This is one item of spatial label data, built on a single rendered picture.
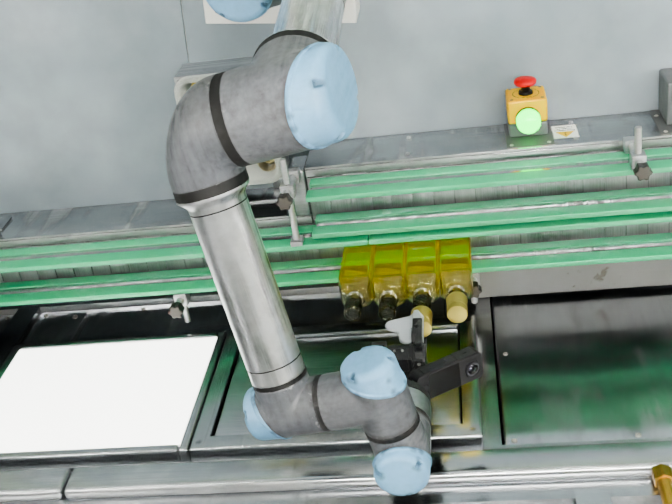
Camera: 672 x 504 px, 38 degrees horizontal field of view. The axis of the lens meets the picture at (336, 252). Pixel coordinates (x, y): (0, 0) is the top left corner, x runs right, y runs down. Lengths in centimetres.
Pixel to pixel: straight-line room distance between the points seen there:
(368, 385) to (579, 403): 52
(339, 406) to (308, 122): 37
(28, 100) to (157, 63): 28
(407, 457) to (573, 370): 53
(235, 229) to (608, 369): 78
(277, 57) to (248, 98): 6
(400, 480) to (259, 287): 31
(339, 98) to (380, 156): 67
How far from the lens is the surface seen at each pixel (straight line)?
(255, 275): 123
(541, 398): 168
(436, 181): 172
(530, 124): 179
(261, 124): 113
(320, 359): 176
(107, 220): 199
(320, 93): 111
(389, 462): 129
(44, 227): 204
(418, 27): 183
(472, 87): 187
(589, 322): 186
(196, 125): 116
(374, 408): 126
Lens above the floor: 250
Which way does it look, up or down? 60 degrees down
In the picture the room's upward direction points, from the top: 170 degrees counter-clockwise
